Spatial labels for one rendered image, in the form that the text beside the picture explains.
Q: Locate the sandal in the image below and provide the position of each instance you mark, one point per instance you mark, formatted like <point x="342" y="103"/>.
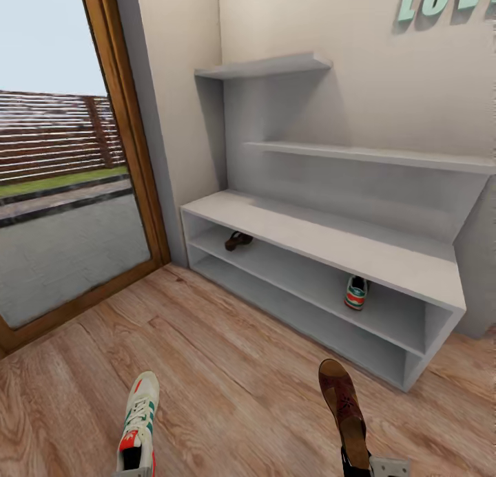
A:
<point x="339" y="393"/>
<point x="238" y="239"/>

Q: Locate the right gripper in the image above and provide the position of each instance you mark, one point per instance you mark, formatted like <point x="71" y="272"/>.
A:
<point x="350" y="471"/>

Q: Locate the door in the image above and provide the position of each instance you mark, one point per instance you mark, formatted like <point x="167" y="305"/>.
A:
<point x="80" y="218"/>

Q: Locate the gym shoe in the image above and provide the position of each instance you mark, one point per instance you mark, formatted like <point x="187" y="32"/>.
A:
<point x="136" y="447"/>
<point x="357" y="290"/>

